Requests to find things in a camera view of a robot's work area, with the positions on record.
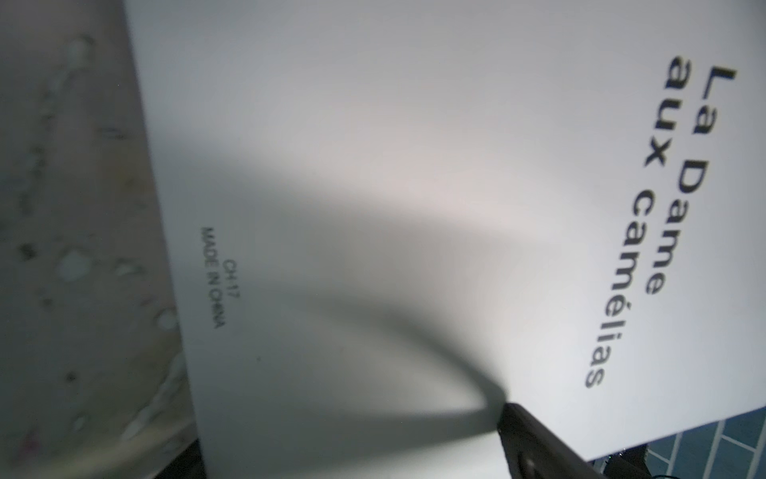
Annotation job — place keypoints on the white La Dame book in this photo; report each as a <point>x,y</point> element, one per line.
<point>388,219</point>

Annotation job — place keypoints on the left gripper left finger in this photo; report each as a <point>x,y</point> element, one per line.
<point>187,465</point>

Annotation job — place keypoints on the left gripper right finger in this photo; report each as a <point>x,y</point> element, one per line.
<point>533,451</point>

